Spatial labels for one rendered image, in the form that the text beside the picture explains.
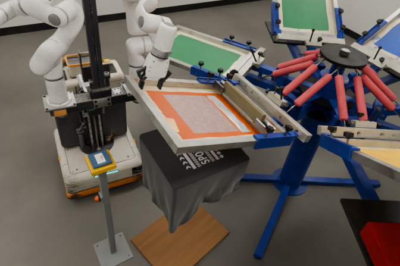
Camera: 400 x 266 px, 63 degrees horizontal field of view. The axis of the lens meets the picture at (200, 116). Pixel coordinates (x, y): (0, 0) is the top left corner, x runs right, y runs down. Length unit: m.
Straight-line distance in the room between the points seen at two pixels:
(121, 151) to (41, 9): 1.54
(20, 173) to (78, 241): 0.87
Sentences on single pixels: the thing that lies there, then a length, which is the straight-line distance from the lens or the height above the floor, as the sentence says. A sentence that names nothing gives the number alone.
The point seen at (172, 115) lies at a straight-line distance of 1.59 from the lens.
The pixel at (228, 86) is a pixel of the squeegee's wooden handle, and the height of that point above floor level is 1.19.
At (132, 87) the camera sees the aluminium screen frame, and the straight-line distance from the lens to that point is 1.65.
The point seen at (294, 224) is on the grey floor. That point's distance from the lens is 2.88.
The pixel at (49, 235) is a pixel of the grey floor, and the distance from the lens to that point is 2.74.
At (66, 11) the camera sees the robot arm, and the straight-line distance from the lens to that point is 1.54.
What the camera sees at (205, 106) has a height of 1.17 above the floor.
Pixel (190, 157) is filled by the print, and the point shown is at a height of 0.95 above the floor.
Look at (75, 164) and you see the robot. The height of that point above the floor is 0.28.
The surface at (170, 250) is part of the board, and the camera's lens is 2.54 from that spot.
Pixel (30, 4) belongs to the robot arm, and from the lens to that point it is 1.56.
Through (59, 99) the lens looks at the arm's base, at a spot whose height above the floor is 1.18.
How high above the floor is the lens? 2.27
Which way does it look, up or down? 39 degrees down
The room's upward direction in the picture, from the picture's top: 7 degrees clockwise
